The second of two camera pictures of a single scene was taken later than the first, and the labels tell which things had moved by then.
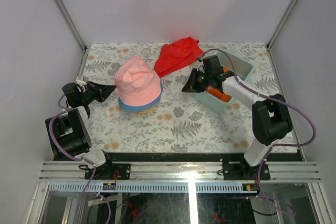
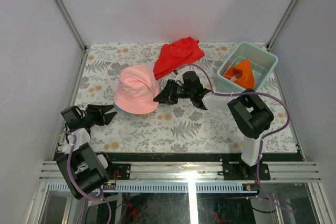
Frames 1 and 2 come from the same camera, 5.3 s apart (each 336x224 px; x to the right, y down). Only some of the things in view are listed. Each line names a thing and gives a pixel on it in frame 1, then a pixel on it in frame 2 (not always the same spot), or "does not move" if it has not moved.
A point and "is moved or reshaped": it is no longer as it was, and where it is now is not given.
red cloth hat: [176, 55] does not move
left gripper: [105, 89] -> [96, 109]
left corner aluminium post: [64, 11] does not move
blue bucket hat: [127, 107] -> [118, 109]
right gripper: [192, 85] -> [164, 96]
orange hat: [218, 94] is moved or reshaped
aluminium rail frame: [70, 177] does not move
